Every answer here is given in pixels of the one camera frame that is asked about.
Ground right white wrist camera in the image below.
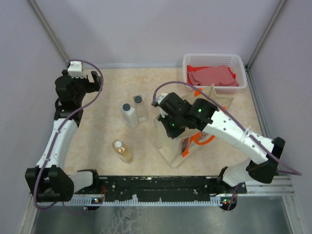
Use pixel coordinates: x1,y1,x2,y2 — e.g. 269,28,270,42
156,93,168,104

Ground amber liquid bottle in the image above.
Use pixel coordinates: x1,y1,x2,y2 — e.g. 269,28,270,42
112,140,133,164

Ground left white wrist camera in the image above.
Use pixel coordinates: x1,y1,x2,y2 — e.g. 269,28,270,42
67,61,86,78

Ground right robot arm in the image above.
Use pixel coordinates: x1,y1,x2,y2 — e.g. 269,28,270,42
156,93,285,193

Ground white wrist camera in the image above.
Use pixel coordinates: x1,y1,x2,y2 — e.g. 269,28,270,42
67,61,86,78
156,93,168,104

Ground clear bottle black cap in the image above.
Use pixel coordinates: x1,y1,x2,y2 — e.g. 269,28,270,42
133,95,147,123

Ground red cloth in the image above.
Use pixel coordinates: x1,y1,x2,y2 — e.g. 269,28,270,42
187,65,239,87

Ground white plastic basket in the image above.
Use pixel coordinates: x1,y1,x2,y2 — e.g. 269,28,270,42
183,53,247,94

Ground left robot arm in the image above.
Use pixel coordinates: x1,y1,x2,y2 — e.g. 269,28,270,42
25,70,102,203

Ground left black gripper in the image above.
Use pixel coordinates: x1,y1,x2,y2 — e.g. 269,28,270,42
63,69,102,104

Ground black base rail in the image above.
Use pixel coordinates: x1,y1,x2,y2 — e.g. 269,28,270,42
77,175,234,202

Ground aluminium frame rail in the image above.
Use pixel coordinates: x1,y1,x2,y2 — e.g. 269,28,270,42
243,175,295,195

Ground canvas bag orange handles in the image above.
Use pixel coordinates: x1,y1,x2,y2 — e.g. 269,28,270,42
154,86,234,167

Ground white bottle black cap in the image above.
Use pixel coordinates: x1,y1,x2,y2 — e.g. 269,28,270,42
120,103,139,129

